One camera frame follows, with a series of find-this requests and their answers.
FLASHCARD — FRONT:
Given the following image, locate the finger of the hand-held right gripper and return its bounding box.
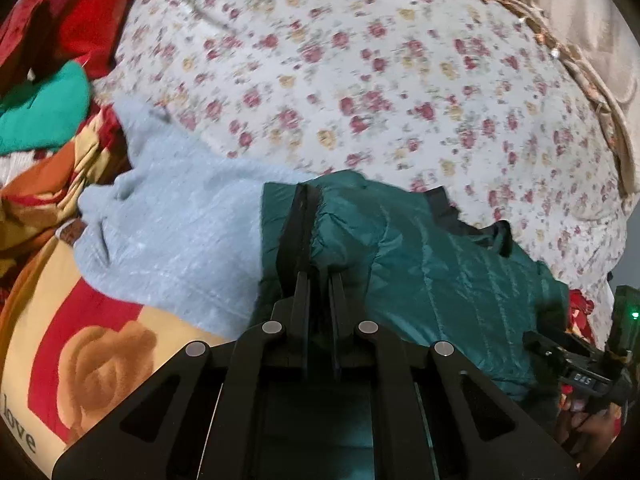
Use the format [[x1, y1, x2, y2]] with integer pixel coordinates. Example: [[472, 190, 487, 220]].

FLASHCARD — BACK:
[[523, 332, 601, 376]]

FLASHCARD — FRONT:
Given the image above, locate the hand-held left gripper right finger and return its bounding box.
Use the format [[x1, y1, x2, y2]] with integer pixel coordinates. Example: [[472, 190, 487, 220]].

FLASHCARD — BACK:
[[330, 275, 583, 480]]

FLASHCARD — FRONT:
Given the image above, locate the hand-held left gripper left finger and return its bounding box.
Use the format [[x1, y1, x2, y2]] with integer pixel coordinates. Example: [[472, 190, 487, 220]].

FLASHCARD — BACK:
[[52, 272, 311, 480]]

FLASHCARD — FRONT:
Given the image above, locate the dark green puffer jacket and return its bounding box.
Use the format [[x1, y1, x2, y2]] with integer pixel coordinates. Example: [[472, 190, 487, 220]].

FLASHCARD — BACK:
[[250, 170, 573, 480]]

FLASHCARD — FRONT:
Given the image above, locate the person's right hand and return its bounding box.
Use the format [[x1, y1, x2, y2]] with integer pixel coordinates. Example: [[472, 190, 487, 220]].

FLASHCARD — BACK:
[[557, 392, 626, 461]]

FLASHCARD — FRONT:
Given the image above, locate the light grey sweater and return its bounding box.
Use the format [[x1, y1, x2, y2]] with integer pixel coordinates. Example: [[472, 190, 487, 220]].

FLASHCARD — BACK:
[[75, 95, 321, 336]]

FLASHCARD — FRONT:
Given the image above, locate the red orange printed blanket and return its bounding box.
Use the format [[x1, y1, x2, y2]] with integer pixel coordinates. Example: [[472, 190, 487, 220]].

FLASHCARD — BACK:
[[0, 105, 236, 466]]

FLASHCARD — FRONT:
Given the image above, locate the white floral quilt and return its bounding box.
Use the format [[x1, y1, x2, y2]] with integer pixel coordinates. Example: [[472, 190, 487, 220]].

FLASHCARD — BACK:
[[95, 0, 628, 311]]

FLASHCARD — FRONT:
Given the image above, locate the teal green garment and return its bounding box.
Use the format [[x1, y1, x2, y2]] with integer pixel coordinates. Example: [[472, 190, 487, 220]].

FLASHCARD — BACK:
[[0, 60, 92, 155]]

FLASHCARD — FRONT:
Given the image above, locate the red cloth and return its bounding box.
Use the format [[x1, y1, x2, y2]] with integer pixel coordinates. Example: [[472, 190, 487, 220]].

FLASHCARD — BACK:
[[0, 0, 146, 81]]

